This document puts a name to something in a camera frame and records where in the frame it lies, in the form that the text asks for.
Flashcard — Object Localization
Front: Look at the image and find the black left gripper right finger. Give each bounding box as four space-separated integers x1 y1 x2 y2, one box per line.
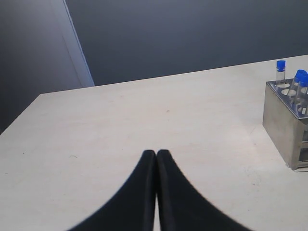
156 149 249 231

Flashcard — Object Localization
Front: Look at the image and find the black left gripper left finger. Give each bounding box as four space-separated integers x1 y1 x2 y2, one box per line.
71 150 156 231

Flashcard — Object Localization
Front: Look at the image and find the blue-capped tube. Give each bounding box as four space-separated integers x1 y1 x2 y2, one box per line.
294 74 308 115
287 69 307 98
275 60 286 87

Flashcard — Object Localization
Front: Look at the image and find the stainless steel test tube rack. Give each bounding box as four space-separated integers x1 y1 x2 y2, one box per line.
262 79 308 170

